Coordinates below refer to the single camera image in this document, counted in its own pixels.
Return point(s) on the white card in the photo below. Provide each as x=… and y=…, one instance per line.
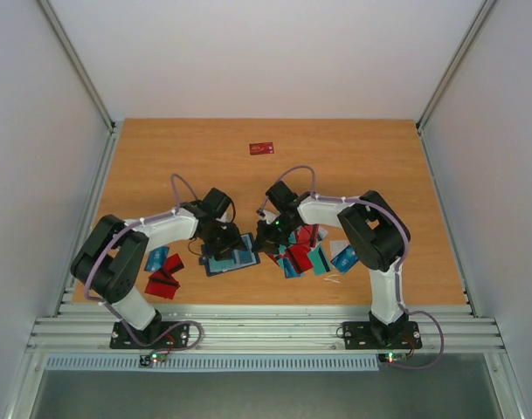
x=337, y=246

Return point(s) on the blue VIP card left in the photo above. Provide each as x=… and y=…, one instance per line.
x=156, y=259

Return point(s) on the red card pile centre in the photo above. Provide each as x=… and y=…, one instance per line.
x=308, y=235

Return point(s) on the teal card black stripe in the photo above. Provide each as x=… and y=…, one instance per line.
x=318, y=258

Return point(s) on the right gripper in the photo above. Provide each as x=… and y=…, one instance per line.
x=266, y=238

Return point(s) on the red card left upper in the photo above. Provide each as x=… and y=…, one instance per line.
x=171, y=265

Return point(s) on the dark blue card holder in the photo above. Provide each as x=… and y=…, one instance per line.
x=238, y=259

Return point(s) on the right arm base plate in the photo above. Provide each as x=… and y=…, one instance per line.
x=362, y=335

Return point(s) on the grey cable duct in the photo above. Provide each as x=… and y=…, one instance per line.
x=215, y=363

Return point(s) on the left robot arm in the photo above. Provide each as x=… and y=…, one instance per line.
x=109, y=260

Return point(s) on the lone red card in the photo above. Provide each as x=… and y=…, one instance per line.
x=261, y=148

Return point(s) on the blue VIP card right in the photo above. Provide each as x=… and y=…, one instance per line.
x=345, y=260

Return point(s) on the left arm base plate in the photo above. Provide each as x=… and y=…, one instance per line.
x=164, y=335

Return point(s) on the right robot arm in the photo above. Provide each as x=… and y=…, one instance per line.
x=375, y=233

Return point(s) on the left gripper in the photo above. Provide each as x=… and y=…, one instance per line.
x=236, y=243

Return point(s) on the blue VIP card pile bottom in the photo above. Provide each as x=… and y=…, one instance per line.
x=289, y=270

